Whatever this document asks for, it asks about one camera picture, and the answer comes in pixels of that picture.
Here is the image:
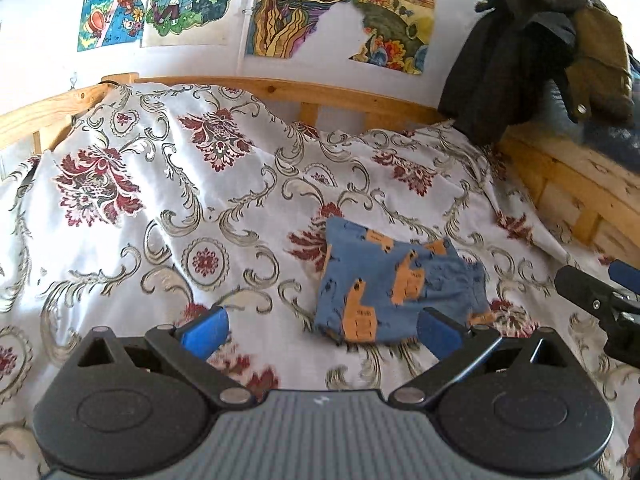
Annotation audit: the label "blue patterned child pants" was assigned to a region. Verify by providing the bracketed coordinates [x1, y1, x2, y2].
[314, 217, 488, 344]

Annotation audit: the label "right hand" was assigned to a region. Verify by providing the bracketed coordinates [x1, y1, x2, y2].
[625, 426, 640, 479]

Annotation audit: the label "floral white bedspread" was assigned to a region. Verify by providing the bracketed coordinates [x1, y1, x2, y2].
[1, 84, 639, 479]

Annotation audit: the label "dark jacket on bedpost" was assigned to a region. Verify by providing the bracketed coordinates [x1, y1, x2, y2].
[438, 0, 634, 145]

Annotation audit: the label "landscape colourful torn poster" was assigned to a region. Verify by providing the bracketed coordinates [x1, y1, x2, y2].
[350, 0, 436, 76]

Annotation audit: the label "anime cartoon poster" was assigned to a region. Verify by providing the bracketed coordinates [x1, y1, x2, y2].
[77, 0, 232, 52]

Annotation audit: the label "wooden bed frame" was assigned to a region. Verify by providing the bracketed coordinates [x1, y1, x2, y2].
[1, 73, 639, 264]

